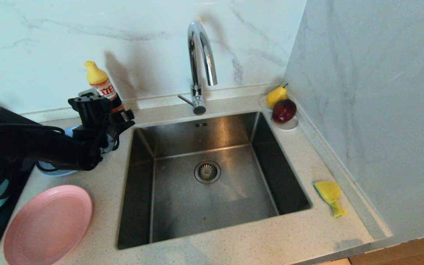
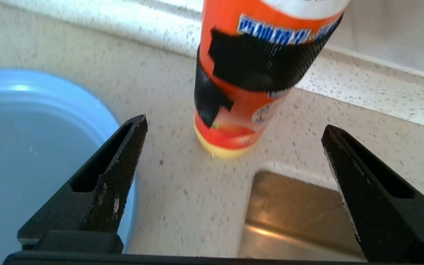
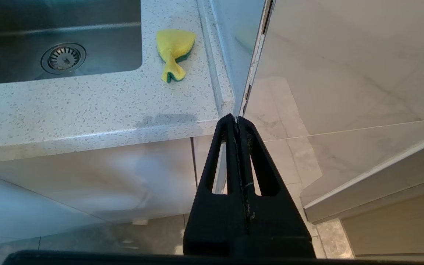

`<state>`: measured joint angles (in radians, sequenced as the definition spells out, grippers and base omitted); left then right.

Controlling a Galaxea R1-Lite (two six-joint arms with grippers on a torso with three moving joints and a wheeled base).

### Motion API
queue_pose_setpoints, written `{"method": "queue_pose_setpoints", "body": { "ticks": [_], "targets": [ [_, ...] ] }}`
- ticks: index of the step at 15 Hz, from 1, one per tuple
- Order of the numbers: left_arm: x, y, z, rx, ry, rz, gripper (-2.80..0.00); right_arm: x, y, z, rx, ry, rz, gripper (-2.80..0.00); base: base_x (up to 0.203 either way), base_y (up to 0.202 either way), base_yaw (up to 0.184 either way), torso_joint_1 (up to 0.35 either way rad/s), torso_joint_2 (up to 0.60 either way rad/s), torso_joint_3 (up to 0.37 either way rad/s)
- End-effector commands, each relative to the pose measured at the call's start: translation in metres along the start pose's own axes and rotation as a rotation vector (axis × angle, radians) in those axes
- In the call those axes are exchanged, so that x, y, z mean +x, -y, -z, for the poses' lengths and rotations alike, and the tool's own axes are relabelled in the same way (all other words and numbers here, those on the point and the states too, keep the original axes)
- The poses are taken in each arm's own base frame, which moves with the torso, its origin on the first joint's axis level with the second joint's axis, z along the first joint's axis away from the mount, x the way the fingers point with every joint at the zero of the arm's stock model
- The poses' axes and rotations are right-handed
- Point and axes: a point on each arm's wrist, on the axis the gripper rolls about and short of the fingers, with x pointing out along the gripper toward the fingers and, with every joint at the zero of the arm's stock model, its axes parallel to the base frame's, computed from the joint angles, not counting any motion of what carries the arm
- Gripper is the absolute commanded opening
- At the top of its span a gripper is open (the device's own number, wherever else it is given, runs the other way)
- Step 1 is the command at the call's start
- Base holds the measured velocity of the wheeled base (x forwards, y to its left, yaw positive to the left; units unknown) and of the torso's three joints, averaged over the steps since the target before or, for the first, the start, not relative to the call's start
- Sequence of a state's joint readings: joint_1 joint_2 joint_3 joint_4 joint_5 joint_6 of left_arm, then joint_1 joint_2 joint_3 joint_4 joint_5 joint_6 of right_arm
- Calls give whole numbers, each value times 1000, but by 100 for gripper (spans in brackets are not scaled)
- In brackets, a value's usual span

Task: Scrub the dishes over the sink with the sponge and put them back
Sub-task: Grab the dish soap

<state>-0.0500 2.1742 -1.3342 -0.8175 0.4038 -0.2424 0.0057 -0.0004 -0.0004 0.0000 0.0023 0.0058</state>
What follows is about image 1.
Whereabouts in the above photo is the chrome gooseneck faucet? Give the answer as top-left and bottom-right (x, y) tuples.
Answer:
(177, 21), (218, 116)

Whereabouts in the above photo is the blue plastic plate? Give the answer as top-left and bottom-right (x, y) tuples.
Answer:
(37, 125), (81, 176)

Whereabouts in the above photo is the pink plastic plate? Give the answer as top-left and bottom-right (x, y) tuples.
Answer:
(3, 185), (93, 265)

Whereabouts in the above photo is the yellow pear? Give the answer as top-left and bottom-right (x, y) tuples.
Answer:
(266, 84), (289, 109)

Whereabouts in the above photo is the dark red apple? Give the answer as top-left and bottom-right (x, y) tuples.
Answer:
(272, 99), (297, 124)

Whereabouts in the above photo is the wooden cabinet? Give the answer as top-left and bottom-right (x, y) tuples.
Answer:
(348, 229), (424, 265)

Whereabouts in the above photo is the small white saucer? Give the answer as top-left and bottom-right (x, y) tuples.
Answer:
(271, 116), (299, 132)
(259, 95), (273, 112)

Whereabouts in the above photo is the stainless steel sink basin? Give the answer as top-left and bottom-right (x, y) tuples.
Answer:
(117, 112), (312, 250)

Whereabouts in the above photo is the yellow green sponge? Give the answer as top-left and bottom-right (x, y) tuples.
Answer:
(314, 180), (347, 218)

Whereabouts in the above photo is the yellow-capped orange dish soap bottle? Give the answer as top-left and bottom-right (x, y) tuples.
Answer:
(84, 61), (126, 112)

